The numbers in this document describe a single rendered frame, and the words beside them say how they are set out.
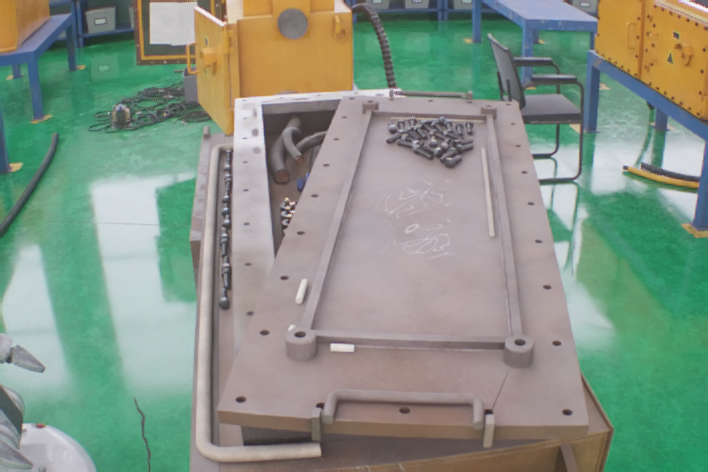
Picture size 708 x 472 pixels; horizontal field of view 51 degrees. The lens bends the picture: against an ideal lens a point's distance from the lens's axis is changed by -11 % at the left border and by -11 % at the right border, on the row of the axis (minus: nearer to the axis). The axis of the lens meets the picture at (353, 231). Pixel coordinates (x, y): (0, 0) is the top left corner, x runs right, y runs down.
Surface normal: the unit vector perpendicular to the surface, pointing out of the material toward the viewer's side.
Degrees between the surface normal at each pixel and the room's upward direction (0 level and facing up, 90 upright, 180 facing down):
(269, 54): 90
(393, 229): 0
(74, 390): 0
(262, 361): 0
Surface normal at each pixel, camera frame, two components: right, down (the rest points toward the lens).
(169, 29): -0.16, 0.44
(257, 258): -0.01, -0.90
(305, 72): 0.16, 0.44
